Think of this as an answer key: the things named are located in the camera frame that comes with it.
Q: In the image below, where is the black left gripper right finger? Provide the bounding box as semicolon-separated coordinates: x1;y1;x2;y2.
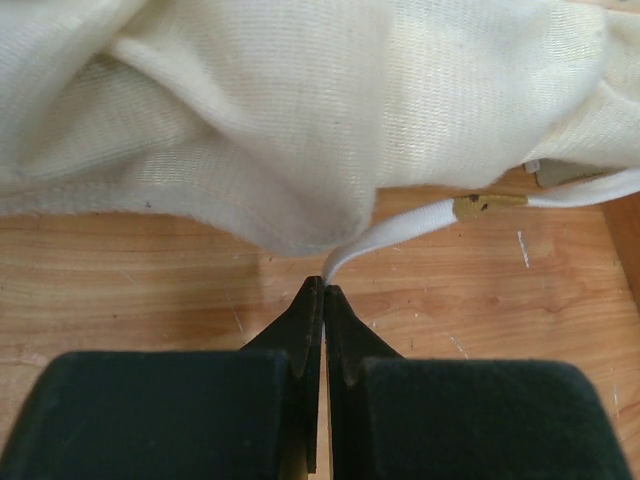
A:
324;286;631;479

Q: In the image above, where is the large bear print cushion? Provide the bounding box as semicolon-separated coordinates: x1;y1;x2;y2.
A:
1;1;639;279

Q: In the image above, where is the wooden striped pet bed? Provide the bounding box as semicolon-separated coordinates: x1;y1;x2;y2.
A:
525;1;639;293

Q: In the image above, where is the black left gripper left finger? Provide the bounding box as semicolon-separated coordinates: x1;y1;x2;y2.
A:
1;277;323;479

